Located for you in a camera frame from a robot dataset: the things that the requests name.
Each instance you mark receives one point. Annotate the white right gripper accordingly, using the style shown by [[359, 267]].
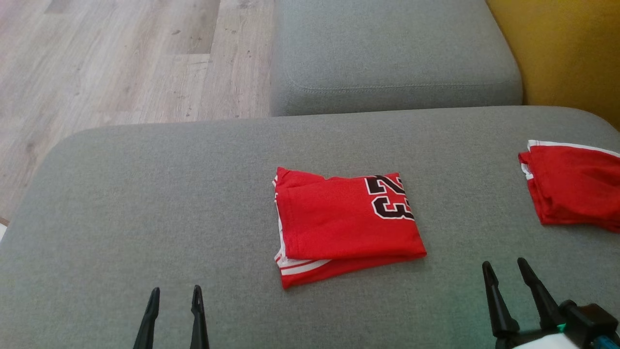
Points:
[[542, 341]]

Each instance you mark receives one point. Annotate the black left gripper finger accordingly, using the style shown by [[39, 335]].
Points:
[[147, 325], [198, 325]]

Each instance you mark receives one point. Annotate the red shorts with white stripes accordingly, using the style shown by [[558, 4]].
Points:
[[576, 189]]

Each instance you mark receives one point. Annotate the red basketball jersey number 23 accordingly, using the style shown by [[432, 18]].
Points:
[[334, 223]]

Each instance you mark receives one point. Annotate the large grey sofa seat cushion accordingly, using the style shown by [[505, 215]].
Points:
[[193, 218]]

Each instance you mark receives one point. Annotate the yellow upholstered panel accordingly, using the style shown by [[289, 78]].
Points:
[[566, 53]]

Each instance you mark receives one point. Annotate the small grey sofa cushion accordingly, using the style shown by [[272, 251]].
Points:
[[387, 48]]

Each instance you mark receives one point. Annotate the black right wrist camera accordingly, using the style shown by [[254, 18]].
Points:
[[588, 322]]

